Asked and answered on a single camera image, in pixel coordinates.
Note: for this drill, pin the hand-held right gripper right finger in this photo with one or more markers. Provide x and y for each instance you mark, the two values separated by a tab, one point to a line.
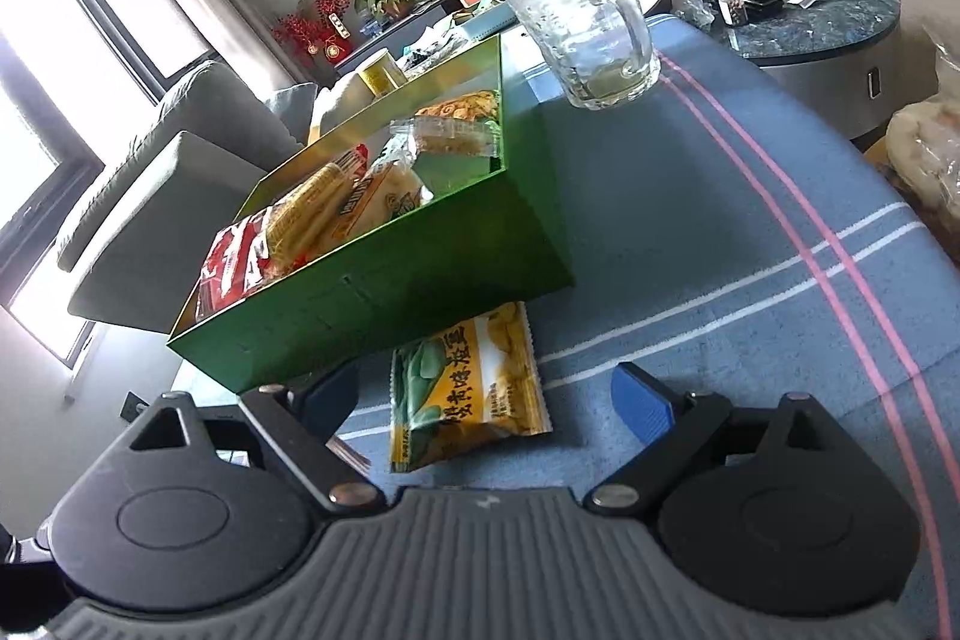
645	400

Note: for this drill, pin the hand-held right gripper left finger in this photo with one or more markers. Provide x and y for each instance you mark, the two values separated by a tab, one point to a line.
330	400

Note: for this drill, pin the green cardboard box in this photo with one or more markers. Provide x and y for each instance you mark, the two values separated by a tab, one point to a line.
375	302

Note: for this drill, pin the yellow and green snack packet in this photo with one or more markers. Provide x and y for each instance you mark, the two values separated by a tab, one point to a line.
465	385

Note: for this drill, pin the yellow corn snack packet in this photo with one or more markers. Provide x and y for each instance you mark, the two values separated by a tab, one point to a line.
315	205

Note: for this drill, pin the orange label bread packet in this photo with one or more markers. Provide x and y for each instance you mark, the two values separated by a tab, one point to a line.
382	197

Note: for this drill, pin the clear brown cake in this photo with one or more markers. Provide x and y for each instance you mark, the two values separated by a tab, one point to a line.
450	138

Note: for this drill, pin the pale green snack packet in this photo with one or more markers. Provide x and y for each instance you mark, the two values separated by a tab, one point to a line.
465	104

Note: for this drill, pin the blue striped tablecloth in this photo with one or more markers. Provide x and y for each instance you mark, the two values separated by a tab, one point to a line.
712	235

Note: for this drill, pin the grey armchair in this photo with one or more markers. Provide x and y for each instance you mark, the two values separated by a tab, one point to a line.
150	220

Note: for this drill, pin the pale cloth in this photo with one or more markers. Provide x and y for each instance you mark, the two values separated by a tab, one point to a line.
337	111

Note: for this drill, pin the yellow can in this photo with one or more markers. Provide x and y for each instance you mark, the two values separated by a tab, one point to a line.
382	74

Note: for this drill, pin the red festive decoration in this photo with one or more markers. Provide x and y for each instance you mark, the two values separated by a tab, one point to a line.
330	33

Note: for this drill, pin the clear plastic bag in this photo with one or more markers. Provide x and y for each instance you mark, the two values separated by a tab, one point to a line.
930	160

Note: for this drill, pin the glass mug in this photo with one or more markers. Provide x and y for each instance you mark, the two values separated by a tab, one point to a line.
570	25

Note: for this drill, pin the light blue tray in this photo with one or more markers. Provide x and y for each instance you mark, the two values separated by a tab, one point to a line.
491	24

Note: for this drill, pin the small spice jar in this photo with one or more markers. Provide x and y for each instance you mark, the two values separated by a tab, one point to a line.
731	3

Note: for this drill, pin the black framed window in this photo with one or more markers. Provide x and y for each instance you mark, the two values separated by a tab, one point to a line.
30	123
135	3

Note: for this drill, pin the dark marble round table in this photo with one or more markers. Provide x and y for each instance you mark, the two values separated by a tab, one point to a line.
825	25

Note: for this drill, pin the wall socket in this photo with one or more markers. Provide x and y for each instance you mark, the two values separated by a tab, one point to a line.
133	407

